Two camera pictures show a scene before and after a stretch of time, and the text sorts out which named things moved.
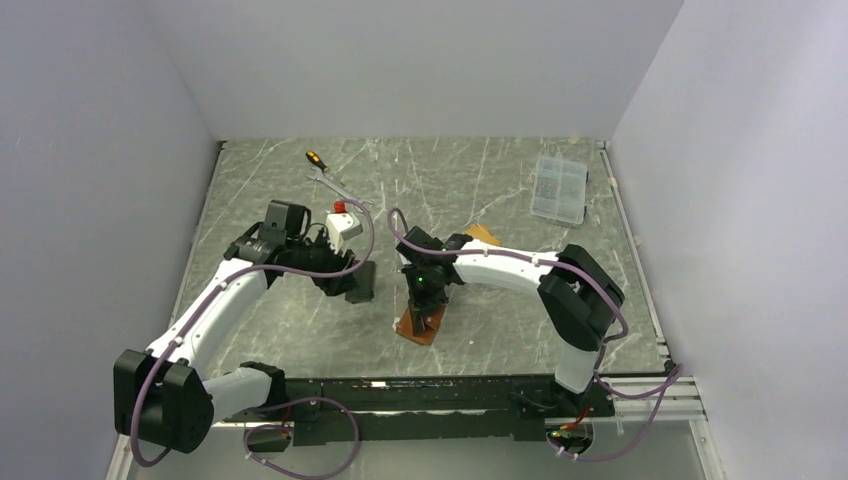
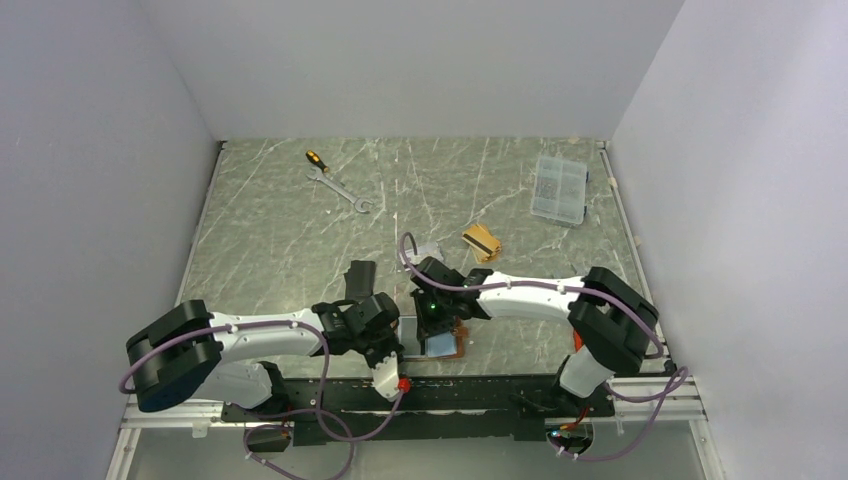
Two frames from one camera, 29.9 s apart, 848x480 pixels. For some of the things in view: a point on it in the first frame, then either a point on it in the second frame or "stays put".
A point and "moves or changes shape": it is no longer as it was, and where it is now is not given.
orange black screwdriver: [316, 160] stays put
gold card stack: [482, 233] stays put
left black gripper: [334, 261] -> [393, 345]
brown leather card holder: [432, 323] moves or changes shape
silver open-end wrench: [322, 176] stays put
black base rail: [327, 411] stays put
